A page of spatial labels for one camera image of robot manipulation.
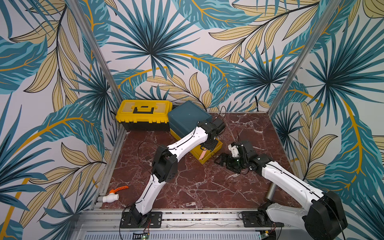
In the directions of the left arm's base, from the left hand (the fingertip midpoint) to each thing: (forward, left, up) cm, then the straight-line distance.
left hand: (207, 147), depth 88 cm
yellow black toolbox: (+19, +40, +6) cm, 44 cm away
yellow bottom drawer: (-1, +6, -5) cm, 8 cm away
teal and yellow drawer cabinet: (+10, +14, +12) cm, 21 cm away
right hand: (-11, -6, +1) cm, 12 cm away
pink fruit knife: (-3, +2, -2) cm, 5 cm away
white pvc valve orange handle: (-26, +50, -9) cm, 57 cm away
